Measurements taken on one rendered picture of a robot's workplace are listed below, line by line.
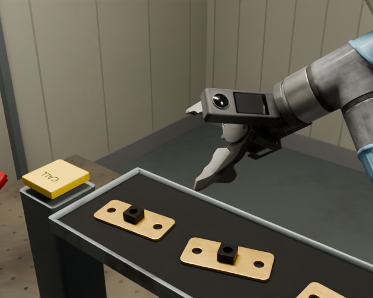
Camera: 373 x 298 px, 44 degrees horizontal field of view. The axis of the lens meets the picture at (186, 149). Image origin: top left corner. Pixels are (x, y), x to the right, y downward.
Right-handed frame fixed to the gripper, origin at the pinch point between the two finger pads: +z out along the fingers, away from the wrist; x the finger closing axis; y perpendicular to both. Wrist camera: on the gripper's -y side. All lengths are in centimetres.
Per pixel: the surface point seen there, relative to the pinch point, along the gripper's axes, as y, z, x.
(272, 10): 155, 52, 171
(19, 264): 3, 58, -6
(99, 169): 32, 66, 31
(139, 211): -21.4, -11.1, -19.3
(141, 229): -21.5, -11.4, -21.3
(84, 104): 76, 138, 112
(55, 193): -24.8, -0.2, -14.2
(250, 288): -18.0, -21.3, -28.9
